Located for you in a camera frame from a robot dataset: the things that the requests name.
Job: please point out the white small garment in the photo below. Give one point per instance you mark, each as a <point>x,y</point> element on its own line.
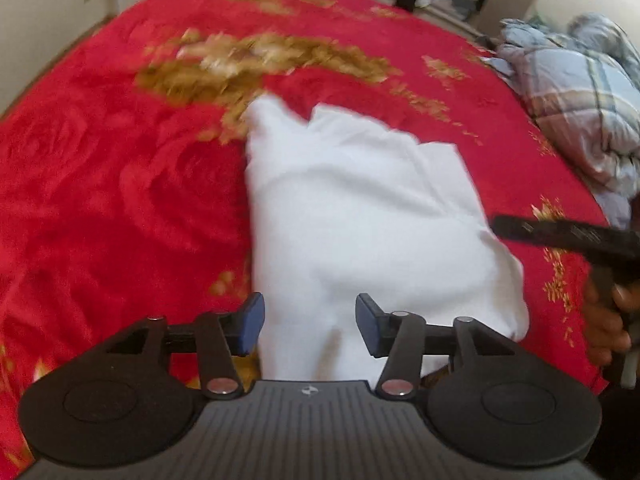
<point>370,230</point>

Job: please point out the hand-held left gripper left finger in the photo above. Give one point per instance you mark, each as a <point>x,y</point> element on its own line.
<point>251,322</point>

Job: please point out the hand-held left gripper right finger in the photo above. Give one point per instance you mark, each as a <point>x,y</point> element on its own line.
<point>369,322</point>

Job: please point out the person's right hand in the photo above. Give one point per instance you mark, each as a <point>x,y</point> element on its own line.
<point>605,332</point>

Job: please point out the plaid quilt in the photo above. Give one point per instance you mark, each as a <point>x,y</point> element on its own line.
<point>580,95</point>

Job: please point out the red floral blanket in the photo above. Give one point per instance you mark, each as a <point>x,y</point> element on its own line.
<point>120,185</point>

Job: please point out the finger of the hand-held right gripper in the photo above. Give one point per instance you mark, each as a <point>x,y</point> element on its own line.
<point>535,232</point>

